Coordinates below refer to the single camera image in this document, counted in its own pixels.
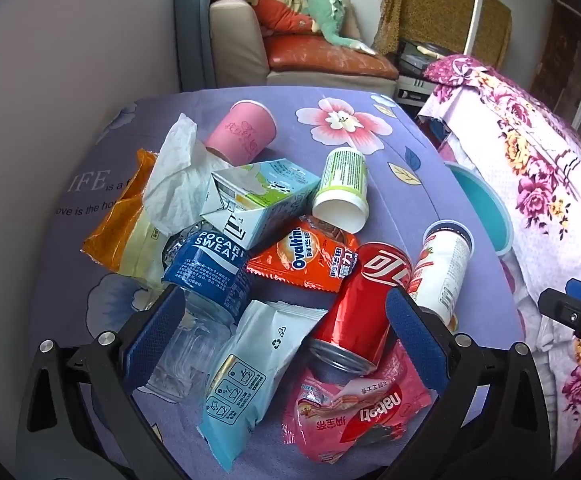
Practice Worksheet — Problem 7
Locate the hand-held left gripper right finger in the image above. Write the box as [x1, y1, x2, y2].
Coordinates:
[385, 287, 571, 480]

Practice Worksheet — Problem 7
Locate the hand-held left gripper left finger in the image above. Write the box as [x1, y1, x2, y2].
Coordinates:
[15, 284, 191, 480]

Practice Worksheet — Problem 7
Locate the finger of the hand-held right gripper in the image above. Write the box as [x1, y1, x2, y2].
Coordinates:
[538, 280, 581, 361]

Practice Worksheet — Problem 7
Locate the red soda can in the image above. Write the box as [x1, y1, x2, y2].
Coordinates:
[307, 241, 414, 376]

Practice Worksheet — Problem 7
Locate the white tube can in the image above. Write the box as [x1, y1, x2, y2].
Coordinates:
[405, 220, 474, 331]

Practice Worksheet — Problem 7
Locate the clear bottle with blue label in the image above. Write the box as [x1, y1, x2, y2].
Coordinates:
[140, 227, 254, 403]

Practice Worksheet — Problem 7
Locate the pink wafer packet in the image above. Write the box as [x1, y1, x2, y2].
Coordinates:
[281, 340, 434, 465]

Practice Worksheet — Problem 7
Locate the teal trash bin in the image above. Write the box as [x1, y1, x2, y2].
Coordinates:
[443, 161, 514, 258]

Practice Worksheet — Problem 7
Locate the orange snack packet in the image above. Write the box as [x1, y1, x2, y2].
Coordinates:
[246, 215, 360, 295]

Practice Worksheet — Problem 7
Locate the green and white yogurt cup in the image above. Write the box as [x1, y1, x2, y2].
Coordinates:
[312, 147, 370, 234]

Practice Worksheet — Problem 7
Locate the blue and white milk carton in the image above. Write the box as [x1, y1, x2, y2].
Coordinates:
[200, 158, 321, 251]

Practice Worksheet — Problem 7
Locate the pink paper cup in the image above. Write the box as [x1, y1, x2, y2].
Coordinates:
[204, 100, 277, 167]

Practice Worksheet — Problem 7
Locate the white and blue packet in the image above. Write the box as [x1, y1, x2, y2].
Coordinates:
[196, 300, 329, 472]

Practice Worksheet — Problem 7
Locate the orange and yellow snack bag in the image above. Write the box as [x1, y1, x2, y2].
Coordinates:
[81, 148, 171, 281]

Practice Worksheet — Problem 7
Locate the purple floral tablecloth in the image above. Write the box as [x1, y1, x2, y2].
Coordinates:
[33, 87, 526, 480]

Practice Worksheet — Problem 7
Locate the floral bed blanket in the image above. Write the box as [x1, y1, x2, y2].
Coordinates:
[415, 52, 581, 461]

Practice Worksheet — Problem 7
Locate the crumpled white tissue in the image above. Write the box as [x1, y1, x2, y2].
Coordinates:
[143, 112, 236, 236]

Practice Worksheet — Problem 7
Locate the dark wooden cabinet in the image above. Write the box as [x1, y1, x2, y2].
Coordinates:
[528, 0, 581, 146]

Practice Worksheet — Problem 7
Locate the stereo equipment stack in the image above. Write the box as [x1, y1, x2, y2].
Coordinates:
[395, 37, 451, 106]

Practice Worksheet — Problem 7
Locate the orange seat cushion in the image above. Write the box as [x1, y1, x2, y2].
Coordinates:
[265, 35, 400, 80]

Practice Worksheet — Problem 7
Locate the beige sofa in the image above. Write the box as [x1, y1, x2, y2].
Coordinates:
[209, 0, 401, 96]

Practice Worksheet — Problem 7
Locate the white pole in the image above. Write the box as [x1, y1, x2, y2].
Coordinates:
[463, 0, 484, 56]

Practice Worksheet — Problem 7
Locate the grey-blue curtain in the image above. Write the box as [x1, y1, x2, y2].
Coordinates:
[178, 0, 217, 92]

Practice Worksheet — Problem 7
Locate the yellow patterned cloth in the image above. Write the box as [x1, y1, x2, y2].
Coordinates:
[373, 0, 514, 68]

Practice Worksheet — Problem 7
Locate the orange and yellow plush pillow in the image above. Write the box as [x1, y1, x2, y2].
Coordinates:
[243, 0, 324, 36]

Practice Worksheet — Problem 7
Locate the green plush crocodile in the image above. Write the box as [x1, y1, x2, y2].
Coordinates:
[295, 0, 379, 56]

